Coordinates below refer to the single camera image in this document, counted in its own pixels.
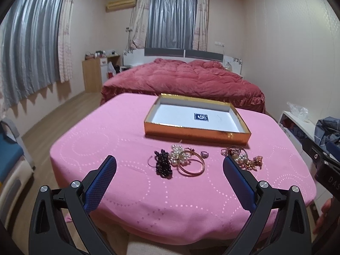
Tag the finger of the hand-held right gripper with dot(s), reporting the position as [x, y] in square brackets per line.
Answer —
[316, 154]

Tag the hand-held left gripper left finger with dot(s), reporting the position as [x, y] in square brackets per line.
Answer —
[101, 183]

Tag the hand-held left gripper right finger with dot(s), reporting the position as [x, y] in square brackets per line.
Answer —
[238, 183]

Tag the gold and pearl jewelry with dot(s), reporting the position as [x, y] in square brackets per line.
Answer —
[245, 159]

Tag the gold bangle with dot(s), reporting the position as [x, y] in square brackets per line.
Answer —
[202, 164]

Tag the gold cardboard box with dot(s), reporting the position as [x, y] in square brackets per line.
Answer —
[186, 113]

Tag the person's right hand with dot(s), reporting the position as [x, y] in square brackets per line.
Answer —
[324, 215]

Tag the grey checked cloth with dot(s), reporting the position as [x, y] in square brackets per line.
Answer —
[328, 130]

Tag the white side cabinet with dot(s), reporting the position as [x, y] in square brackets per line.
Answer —
[290, 130]

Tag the pink dotted table blanket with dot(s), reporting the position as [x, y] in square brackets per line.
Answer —
[127, 148]

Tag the clear plastic bag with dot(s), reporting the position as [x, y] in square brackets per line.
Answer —
[298, 111]

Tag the blue and grey chair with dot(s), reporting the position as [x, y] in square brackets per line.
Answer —
[10, 151]

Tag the wooden desk cabinet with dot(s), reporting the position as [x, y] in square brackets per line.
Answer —
[91, 74]

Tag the red and white plastic bag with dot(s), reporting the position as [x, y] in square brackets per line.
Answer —
[110, 70]

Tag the bed with red comforter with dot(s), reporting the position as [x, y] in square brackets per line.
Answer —
[186, 79]

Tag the white and grey headboard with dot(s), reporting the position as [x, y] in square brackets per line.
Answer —
[204, 54]

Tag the cream floral curtain panel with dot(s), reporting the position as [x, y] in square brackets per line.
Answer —
[66, 37]
[200, 18]
[138, 18]

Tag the large grey side curtain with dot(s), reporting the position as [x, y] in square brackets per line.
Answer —
[29, 39]

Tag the grey window curtain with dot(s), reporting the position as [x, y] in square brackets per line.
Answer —
[172, 16]

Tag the white wall socket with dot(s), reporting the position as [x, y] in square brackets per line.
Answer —
[219, 43]

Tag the wall air conditioner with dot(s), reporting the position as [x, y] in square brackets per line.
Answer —
[120, 4]

